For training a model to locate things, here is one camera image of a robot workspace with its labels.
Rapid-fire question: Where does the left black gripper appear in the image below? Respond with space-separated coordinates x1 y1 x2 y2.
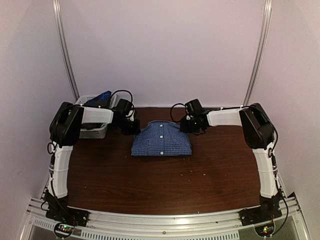
116 117 141 136

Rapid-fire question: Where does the white plastic laundry basket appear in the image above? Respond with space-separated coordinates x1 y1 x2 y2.
75 93 118 139

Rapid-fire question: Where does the blue plaid long sleeve shirt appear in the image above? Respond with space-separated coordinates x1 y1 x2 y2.
131 120 192 157

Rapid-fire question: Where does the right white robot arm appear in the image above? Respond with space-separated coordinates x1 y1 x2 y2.
179 99 278 199

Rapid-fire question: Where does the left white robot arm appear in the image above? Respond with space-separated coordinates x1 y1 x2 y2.
48 98 141 199

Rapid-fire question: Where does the dark blue plaid shirt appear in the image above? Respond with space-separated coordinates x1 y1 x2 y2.
85 90 112 104

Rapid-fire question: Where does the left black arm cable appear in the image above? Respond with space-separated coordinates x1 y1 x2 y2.
109 89 136 118

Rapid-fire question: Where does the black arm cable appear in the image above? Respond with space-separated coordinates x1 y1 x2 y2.
109 89 136 118
170 102 248 125

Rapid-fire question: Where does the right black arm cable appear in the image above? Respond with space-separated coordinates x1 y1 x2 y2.
170 102 248 125

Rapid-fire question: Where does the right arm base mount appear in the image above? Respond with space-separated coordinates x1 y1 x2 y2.
238 193 283 238

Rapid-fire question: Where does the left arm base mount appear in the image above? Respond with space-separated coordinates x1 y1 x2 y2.
40 190 89 239

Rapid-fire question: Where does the aluminium front rail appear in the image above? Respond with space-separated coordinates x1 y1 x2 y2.
24 192 303 240

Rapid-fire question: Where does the right aluminium frame post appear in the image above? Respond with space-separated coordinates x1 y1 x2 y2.
243 0 273 105

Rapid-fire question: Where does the aluminium frame post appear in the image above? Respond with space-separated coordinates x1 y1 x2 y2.
243 0 273 105
52 0 80 100

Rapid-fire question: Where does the left aluminium frame post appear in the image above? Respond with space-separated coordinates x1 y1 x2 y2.
52 0 80 100

